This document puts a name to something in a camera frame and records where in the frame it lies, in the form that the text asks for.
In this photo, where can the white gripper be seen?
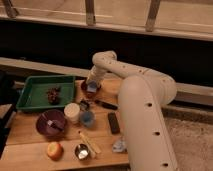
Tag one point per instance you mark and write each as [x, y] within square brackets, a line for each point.
[96, 74]

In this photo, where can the blue sponge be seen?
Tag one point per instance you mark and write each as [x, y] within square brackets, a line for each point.
[92, 87]

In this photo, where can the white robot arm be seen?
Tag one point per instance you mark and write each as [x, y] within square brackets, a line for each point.
[142, 93]

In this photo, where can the red bowl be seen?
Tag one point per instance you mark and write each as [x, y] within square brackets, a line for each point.
[89, 94]

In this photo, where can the fork in purple bowl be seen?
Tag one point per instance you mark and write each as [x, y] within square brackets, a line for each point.
[53, 123]

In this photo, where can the purple bowl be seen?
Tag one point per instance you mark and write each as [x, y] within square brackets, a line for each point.
[44, 129]

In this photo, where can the blue cup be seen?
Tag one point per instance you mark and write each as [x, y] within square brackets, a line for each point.
[87, 118]

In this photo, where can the white cylindrical container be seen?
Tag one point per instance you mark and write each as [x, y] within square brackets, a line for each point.
[72, 111]

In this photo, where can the dark grape bunch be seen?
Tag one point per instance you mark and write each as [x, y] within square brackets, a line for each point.
[53, 95]

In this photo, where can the black remote control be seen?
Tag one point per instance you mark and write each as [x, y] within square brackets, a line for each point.
[113, 122]

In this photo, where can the yellow wooden stick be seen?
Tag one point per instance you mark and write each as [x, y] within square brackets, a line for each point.
[93, 146]

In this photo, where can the green plastic tray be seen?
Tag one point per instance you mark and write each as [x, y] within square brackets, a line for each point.
[34, 96]

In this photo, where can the crumpled blue-grey cloth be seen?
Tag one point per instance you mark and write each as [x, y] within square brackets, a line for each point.
[119, 146]

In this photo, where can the small metal cup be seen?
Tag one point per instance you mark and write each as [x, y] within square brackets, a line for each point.
[81, 151]

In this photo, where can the red yellow apple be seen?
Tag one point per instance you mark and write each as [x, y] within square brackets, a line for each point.
[54, 150]

